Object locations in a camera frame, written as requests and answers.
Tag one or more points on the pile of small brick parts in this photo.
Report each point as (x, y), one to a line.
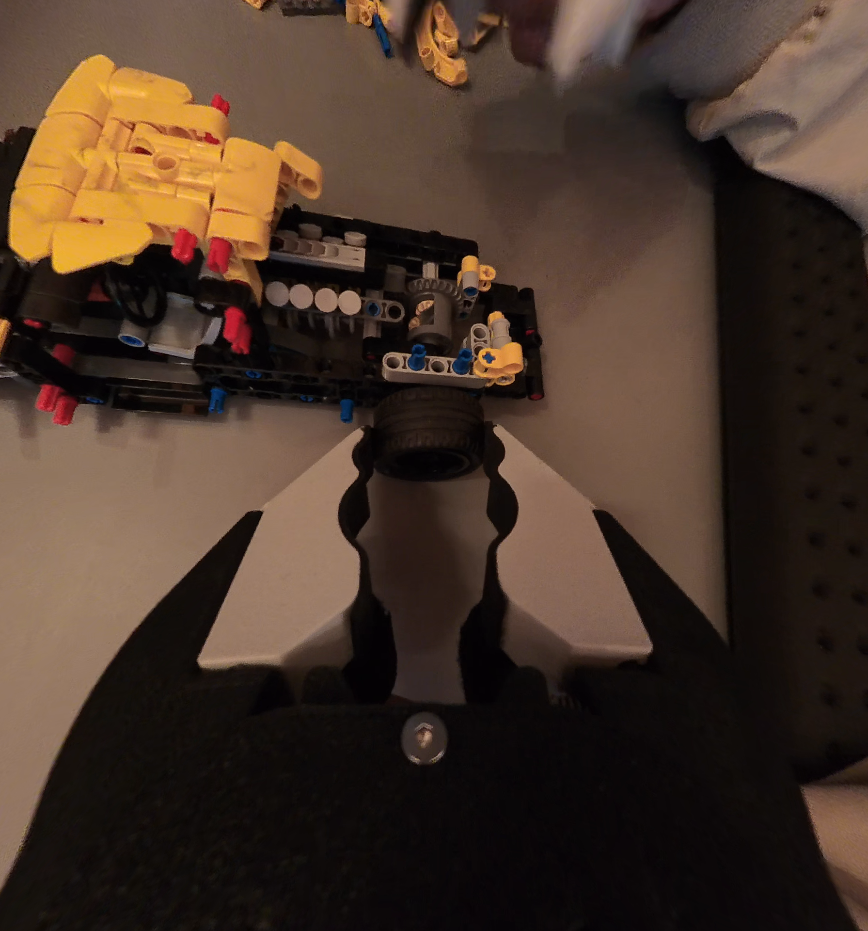
(441, 58)

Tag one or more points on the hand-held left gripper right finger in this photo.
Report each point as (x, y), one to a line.
(572, 582)

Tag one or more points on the person's beige jacket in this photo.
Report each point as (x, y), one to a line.
(863, 836)

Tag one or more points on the grey desk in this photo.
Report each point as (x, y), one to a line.
(114, 545)

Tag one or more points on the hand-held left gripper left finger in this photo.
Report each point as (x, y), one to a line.
(281, 582)

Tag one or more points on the yellow black brick car chassis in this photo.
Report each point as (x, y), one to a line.
(150, 167)

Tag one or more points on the black mesh chair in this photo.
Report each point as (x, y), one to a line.
(804, 509)

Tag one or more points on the person's right forearm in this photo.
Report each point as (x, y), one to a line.
(804, 109)

